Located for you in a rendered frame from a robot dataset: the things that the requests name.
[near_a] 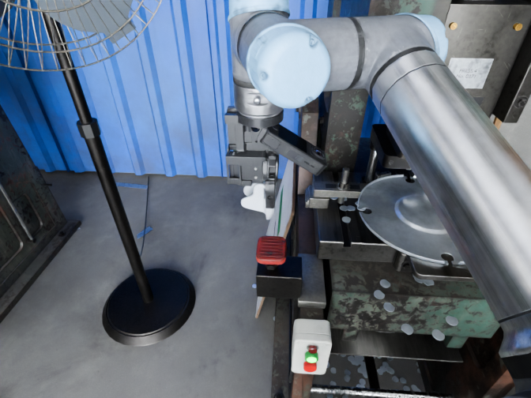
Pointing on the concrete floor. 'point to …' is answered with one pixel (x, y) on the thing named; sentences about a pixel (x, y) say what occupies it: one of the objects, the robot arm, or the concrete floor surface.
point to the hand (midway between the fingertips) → (272, 212)
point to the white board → (282, 212)
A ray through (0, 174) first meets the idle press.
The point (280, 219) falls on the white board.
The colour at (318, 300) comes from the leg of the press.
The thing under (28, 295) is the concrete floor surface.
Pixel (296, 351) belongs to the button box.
